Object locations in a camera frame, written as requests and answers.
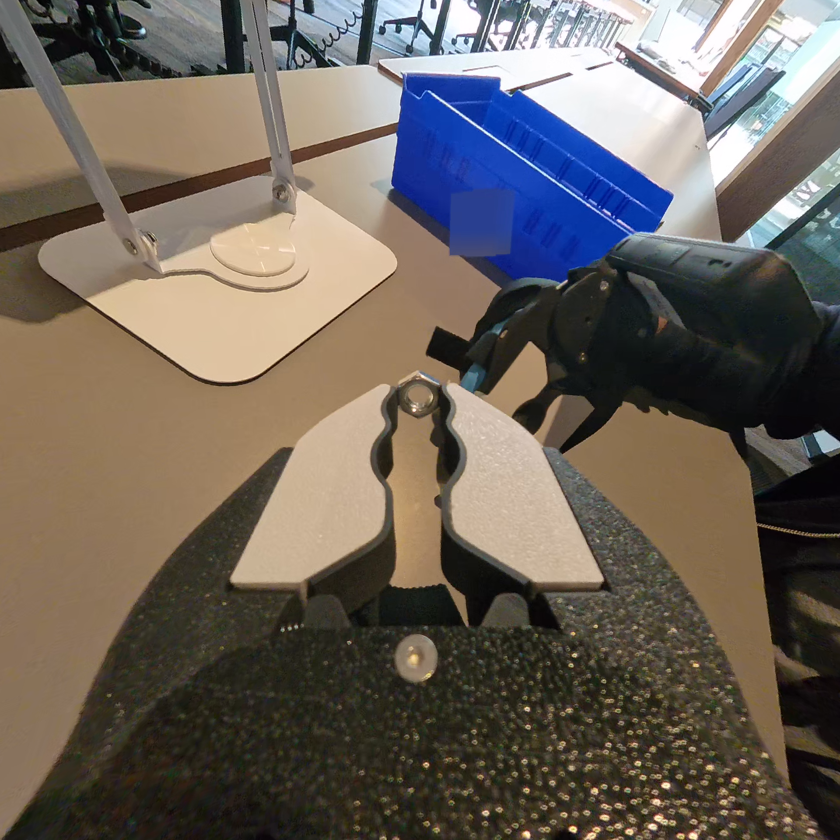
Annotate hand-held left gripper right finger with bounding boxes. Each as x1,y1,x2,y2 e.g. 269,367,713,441
436,382,606,592

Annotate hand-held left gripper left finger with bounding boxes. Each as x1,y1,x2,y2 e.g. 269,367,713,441
230,384,401,592

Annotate metal hex nut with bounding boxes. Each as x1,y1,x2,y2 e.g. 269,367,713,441
397,371,438,417

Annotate person's right hand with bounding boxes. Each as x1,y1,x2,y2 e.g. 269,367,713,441
461,318,511,396

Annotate black framed glass panel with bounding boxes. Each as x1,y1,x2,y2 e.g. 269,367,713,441
745,151,840,253

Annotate blue plastic bin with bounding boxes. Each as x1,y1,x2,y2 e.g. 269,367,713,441
392,72,675,283

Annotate white document stand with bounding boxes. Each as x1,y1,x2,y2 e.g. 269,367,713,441
0,0,399,386

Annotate person's dark clothing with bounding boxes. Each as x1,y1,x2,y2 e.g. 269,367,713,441
751,427,840,840

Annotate black office chair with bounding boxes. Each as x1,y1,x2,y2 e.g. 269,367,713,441
379,0,442,55

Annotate thick wooden post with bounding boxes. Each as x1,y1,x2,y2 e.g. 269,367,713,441
715,85,840,244

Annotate slim wooden post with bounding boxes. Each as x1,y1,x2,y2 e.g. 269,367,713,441
699,0,788,99

